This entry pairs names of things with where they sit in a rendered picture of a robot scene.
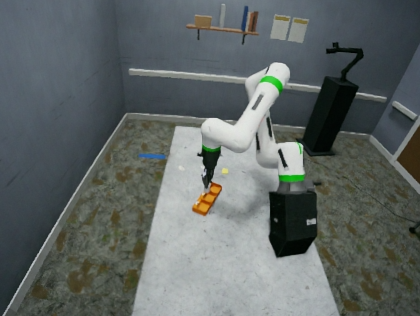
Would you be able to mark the orange rack of bins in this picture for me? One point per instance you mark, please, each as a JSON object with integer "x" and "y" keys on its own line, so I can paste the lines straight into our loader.
{"x": 206, "y": 200}

